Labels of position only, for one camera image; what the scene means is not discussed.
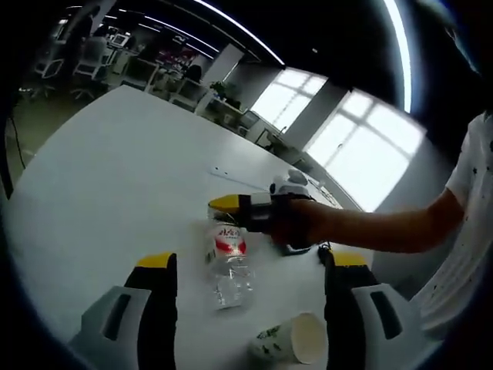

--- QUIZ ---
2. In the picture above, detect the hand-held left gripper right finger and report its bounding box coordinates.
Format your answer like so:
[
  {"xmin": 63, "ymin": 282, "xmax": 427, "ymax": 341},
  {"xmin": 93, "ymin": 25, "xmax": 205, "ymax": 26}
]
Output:
[{"xmin": 324, "ymin": 252, "xmax": 429, "ymax": 370}]

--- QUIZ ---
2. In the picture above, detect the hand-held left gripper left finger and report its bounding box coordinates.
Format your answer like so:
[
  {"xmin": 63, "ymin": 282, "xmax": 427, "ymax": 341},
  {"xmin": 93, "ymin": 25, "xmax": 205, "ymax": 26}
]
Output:
[{"xmin": 68, "ymin": 252, "xmax": 179, "ymax": 370}]

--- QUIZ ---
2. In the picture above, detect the clear plastic water bottle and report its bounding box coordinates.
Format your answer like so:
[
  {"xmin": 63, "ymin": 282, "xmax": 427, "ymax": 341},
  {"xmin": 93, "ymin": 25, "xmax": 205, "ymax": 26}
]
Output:
[{"xmin": 205, "ymin": 203, "xmax": 257, "ymax": 311}]

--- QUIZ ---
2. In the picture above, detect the white paper cup green print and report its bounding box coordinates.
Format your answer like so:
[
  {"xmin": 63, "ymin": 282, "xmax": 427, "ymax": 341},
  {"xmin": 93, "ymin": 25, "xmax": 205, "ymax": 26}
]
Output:
[{"xmin": 247, "ymin": 311, "xmax": 329, "ymax": 365}]

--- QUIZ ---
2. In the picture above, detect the group of white office chairs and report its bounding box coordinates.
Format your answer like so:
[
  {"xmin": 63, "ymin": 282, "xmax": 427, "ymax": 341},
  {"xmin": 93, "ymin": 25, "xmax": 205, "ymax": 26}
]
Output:
[{"xmin": 33, "ymin": 33, "xmax": 210, "ymax": 113}]

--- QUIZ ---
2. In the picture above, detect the person's right hand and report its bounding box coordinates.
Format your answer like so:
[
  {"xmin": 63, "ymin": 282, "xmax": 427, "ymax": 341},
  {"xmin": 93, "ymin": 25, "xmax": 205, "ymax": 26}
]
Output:
[{"xmin": 270, "ymin": 194, "xmax": 329, "ymax": 251}]

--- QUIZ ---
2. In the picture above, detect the small white desk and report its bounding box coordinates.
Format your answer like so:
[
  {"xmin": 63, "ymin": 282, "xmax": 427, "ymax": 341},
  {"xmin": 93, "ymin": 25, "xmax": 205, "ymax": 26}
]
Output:
[{"xmin": 237, "ymin": 110, "xmax": 287, "ymax": 150}]

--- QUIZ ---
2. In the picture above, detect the large window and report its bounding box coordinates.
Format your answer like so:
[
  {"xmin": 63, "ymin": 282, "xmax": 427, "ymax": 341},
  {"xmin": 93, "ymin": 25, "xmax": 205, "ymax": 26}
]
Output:
[
  {"xmin": 249, "ymin": 68, "xmax": 329, "ymax": 129},
  {"xmin": 307, "ymin": 91, "xmax": 428, "ymax": 212}
]

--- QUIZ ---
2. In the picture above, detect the green potted plant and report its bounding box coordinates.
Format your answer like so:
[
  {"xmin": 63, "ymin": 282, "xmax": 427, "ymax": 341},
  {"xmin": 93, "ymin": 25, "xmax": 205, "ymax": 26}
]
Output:
[{"xmin": 210, "ymin": 79, "xmax": 238, "ymax": 105}]

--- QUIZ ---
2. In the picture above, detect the white table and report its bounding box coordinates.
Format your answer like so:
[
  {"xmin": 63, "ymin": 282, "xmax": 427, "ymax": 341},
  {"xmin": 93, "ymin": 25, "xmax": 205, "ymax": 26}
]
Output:
[{"xmin": 5, "ymin": 84, "xmax": 424, "ymax": 370}]

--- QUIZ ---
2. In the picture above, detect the person in white shirt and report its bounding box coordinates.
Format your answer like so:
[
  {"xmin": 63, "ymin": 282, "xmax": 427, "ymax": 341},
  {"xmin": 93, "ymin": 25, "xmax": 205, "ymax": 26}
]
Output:
[{"xmin": 407, "ymin": 110, "xmax": 493, "ymax": 341}]

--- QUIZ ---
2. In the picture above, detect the curved ceiling light strip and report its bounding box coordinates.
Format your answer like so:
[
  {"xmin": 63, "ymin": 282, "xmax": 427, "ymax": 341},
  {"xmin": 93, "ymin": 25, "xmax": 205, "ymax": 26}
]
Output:
[{"xmin": 191, "ymin": 0, "xmax": 287, "ymax": 66}]

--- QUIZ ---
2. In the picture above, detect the straight ceiling light strip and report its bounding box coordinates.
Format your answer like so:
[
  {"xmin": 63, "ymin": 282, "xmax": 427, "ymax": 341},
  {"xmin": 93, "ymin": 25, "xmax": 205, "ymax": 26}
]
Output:
[{"xmin": 384, "ymin": 0, "xmax": 414, "ymax": 113}]

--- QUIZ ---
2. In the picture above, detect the white table cable cover strip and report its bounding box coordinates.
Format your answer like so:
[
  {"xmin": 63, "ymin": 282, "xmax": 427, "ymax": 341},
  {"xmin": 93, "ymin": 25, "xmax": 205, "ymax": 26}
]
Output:
[{"xmin": 207, "ymin": 166, "xmax": 271, "ymax": 190}]

